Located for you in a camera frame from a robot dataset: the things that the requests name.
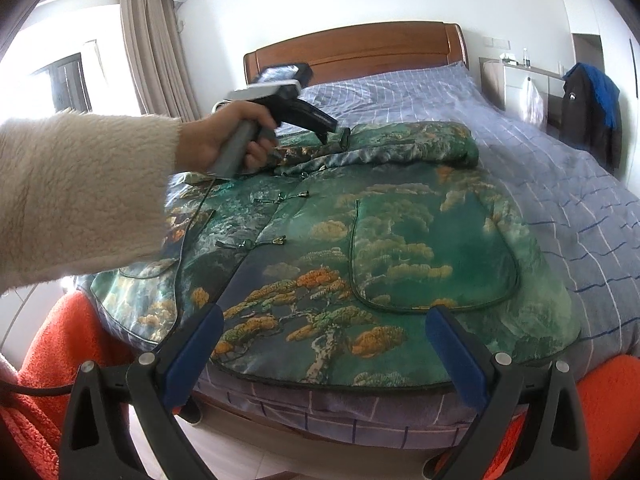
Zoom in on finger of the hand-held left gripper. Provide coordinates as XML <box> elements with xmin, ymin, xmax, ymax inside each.
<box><xmin>280</xmin><ymin>96</ymin><xmax>352</xmax><ymax>153</ymax></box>

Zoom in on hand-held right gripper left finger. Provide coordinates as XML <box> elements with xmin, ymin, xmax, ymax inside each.
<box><xmin>59</xmin><ymin>304</ymin><xmax>225</xmax><ymax>480</ymax></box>

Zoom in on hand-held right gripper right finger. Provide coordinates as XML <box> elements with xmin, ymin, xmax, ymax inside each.
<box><xmin>424</xmin><ymin>306</ymin><xmax>591</xmax><ymax>480</ymax></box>

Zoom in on green printed satin jacket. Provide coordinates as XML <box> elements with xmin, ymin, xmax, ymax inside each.
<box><xmin>90</xmin><ymin>121</ymin><xmax>583</xmax><ymax>393</ymax></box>

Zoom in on person's left forearm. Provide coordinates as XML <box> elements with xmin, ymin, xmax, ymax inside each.
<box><xmin>0</xmin><ymin>110</ymin><xmax>183</xmax><ymax>301</ymax></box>

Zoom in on person's left hand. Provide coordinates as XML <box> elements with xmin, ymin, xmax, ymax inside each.
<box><xmin>175</xmin><ymin>101</ymin><xmax>280</xmax><ymax>174</ymax></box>

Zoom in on wooden headboard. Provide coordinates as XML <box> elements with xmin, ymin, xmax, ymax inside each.
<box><xmin>243</xmin><ymin>22</ymin><xmax>468</xmax><ymax>86</ymax></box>

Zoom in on beige curtain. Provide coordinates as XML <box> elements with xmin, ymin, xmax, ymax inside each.
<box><xmin>120</xmin><ymin>0</ymin><xmax>201</xmax><ymax>121</ymax></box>

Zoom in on orange fleece pants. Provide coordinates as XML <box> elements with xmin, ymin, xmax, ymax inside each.
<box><xmin>0</xmin><ymin>292</ymin><xmax>640</xmax><ymax>480</ymax></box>

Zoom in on bed with blue checked sheet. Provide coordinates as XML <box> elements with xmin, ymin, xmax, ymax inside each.
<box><xmin>75</xmin><ymin>62</ymin><xmax>640</xmax><ymax>448</ymax></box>

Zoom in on grey and white bedside cabinet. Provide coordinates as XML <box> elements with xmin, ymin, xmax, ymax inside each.
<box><xmin>479</xmin><ymin>55</ymin><xmax>566</xmax><ymax>126</ymax></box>

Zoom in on window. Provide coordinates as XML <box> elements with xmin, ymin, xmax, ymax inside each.
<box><xmin>0</xmin><ymin>35</ymin><xmax>143</xmax><ymax>126</ymax></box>

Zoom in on white plastic bag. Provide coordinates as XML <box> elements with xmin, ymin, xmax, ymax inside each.
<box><xmin>520</xmin><ymin>77</ymin><xmax>543</xmax><ymax>123</ymax></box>

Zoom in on black and blue hanging jacket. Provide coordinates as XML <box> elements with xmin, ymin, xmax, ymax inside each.
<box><xmin>560</xmin><ymin>62</ymin><xmax>623</xmax><ymax>176</ymax></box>

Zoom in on white wardrobe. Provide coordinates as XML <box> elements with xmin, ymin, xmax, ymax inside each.
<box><xmin>555</xmin><ymin>0</ymin><xmax>640</xmax><ymax>196</ymax></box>

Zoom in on black cable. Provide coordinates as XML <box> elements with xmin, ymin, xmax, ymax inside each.
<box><xmin>0</xmin><ymin>381</ymin><xmax>78</xmax><ymax>397</ymax></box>
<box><xmin>167</xmin><ymin>175</ymin><xmax>217</xmax><ymax>321</ymax></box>

